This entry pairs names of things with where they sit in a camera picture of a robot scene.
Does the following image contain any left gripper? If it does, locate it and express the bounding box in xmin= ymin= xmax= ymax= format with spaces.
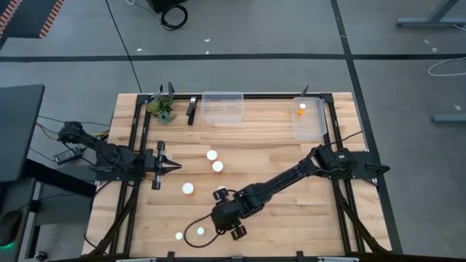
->
xmin=143 ymin=140 xmax=183 ymax=191

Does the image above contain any green potted plant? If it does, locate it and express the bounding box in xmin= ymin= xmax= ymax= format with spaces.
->
xmin=146 ymin=90 xmax=178 ymax=125

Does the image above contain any black computer mouse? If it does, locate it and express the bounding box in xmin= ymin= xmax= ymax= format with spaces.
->
xmin=0 ymin=210 xmax=24 ymax=249

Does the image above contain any grey side table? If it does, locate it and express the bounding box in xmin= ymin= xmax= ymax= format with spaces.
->
xmin=0 ymin=178 xmax=44 ymax=262

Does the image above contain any black floor box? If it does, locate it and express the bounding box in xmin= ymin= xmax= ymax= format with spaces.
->
xmin=147 ymin=0 xmax=189 ymax=14

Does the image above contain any black power adapter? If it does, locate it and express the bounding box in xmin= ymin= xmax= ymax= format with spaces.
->
xmin=53 ymin=146 xmax=84 ymax=164

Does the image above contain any black mat orange striped edge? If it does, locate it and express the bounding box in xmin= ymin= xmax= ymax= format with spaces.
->
xmin=0 ymin=0 xmax=66 ymax=40

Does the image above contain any yellow power cable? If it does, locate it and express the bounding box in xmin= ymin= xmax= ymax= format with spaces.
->
xmin=35 ymin=122 xmax=110 ymax=141

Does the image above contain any grey metal table foot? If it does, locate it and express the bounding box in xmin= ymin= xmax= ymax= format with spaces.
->
xmin=432 ymin=113 xmax=466 ymax=123
xmin=396 ymin=0 xmax=466 ymax=29

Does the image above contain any white floor cable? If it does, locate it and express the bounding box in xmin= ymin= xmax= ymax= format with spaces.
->
xmin=427 ymin=56 xmax=466 ymax=77

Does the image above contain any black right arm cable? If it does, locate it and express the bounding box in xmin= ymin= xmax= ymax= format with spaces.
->
xmin=183 ymin=213 xmax=229 ymax=249

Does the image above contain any coiled black cable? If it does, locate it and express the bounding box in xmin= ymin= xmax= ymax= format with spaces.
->
xmin=159 ymin=3 xmax=189 ymax=31

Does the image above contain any black metal table frame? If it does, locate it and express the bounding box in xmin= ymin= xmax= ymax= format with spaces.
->
xmin=82 ymin=82 xmax=392 ymax=262

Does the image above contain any clear plastic bin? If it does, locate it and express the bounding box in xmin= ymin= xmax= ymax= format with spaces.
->
xmin=200 ymin=90 xmax=245 ymax=127
xmin=291 ymin=96 xmax=328 ymax=142

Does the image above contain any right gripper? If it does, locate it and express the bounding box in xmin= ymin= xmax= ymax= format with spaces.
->
xmin=210 ymin=188 xmax=248 ymax=242

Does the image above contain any black desk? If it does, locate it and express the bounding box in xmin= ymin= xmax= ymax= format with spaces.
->
xmin=0 ymin=84 xmax=46 ymax=183

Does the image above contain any black angled stand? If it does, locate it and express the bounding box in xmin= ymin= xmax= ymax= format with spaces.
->
xmin=186 ymin=95 xmax=199 ymax=127

